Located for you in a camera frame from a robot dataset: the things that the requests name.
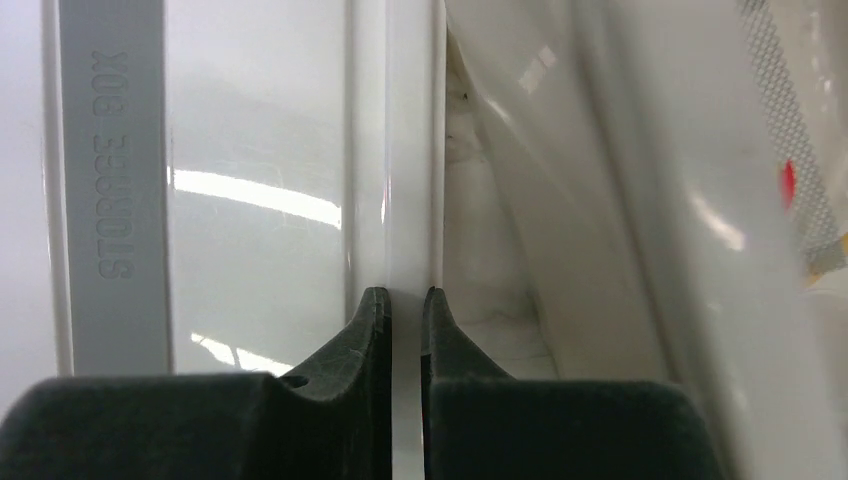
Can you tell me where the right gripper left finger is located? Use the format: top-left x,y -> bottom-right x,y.
1,287 -> 392,479

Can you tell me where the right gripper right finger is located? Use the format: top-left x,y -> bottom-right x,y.
422,287 -> 722,479

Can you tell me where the white bin lid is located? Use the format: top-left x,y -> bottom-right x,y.
1,1 -> 446,479

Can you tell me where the red plastic spoon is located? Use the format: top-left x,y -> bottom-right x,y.
779,159 -> 796,210

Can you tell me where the wire gauze mesh square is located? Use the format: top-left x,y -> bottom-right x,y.
737,1 -> 840,270

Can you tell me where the beige plastic bin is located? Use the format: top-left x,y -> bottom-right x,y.
446,1 -> 847,479

